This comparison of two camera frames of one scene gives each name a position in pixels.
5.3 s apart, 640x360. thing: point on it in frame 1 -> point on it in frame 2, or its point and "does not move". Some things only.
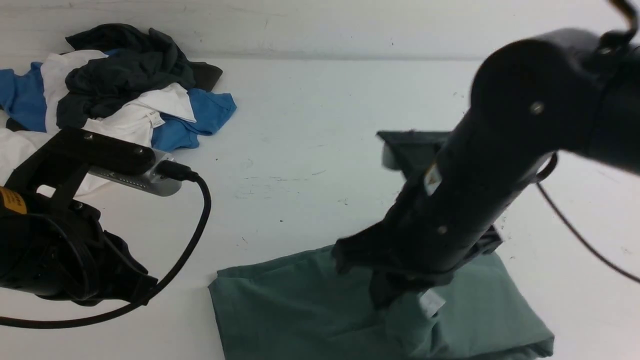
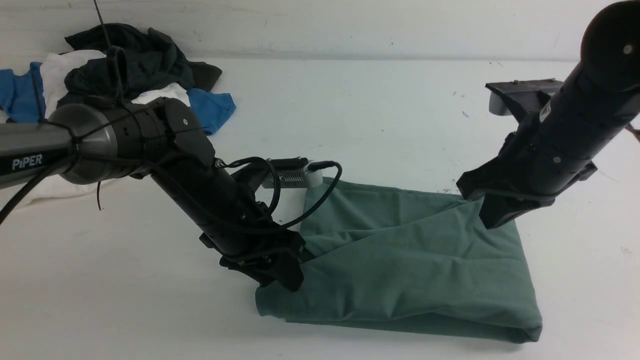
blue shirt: [21, 94] does not move
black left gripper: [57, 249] -> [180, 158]
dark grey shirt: [137, 61] does not move
